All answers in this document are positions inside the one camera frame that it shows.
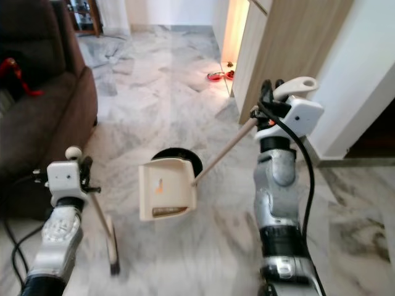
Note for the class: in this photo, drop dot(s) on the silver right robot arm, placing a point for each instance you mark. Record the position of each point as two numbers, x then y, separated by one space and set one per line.
274 185

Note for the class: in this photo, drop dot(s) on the red floor bowl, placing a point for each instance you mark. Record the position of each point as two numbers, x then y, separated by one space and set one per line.
219 76

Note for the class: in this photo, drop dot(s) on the light wooden cabinet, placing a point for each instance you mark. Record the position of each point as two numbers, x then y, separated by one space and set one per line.
290 43

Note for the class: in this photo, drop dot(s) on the dark brown fabric sofa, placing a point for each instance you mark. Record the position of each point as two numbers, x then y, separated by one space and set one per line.
46 117

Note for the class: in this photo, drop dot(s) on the black plastic bucket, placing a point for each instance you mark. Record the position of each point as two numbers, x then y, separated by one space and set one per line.
176 152

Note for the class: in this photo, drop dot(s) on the dark wooden display shelf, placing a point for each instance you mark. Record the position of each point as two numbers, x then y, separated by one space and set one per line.
83 13

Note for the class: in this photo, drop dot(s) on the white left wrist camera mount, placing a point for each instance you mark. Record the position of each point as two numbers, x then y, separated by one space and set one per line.
63 182

